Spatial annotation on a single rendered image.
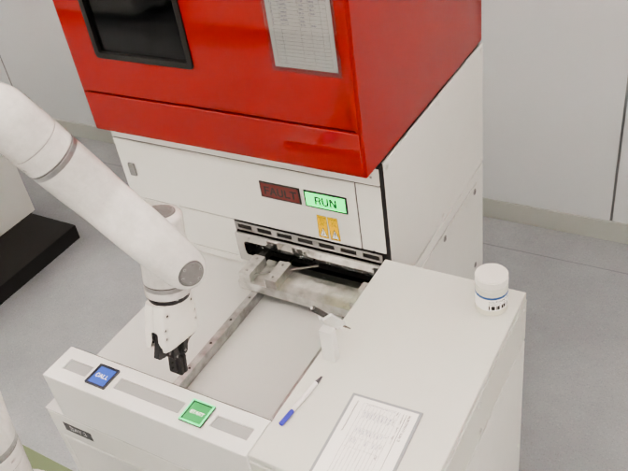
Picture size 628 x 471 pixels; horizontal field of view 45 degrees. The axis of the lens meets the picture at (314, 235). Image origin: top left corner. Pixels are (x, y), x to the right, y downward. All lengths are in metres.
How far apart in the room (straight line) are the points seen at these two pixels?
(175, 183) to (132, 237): 0.90
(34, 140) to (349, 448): 0.78
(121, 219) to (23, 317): 2.42
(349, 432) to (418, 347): 0.26
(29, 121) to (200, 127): 0.76
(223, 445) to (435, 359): 0.46
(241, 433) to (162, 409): 0.19
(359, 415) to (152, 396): 0.45
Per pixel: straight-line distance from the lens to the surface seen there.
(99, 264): 3.76
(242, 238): 2.06
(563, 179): 3.38
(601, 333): 3.06
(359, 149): 1.63
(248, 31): 1.64
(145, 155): 2.13
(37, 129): 1.17
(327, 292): 1.91
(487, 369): 1.58
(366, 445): 1.47
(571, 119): 3.22
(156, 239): 1.22
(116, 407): 1.69
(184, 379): 1.83
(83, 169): 1.21
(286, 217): 1.94
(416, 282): 1.78
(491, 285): 1.63
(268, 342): 1.90
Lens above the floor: 2.13
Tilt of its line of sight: 37 degrees down
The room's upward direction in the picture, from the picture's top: 10 degrees counter-clockwise
